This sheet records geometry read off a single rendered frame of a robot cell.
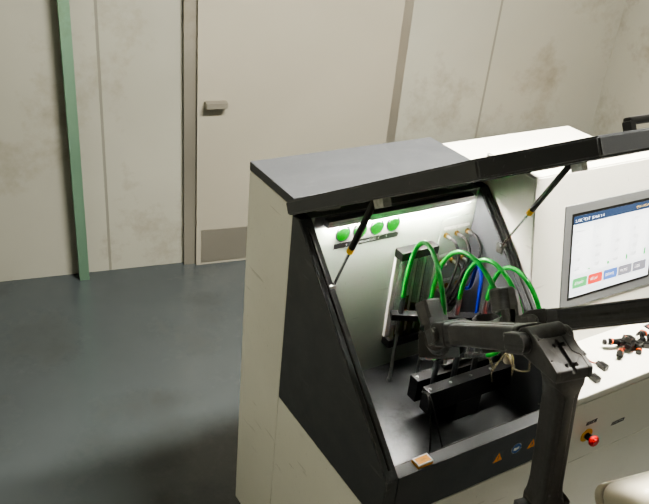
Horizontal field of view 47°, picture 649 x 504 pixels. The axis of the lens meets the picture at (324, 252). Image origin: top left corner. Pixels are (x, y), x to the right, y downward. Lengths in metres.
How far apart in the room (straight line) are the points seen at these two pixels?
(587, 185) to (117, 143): 2.68
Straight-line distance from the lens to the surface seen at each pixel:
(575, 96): 5.51
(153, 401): 3.66
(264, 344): 2.46
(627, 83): 5.46
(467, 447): 2.16
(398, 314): 2.35
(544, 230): 2.39
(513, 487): 2.46
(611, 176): 2.58
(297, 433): 2.40
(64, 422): 3.61
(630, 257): 2.75
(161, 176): 4.44
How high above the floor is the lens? 2.38
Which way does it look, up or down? 29 degrees down
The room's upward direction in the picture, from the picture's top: 6 degrees clockwise
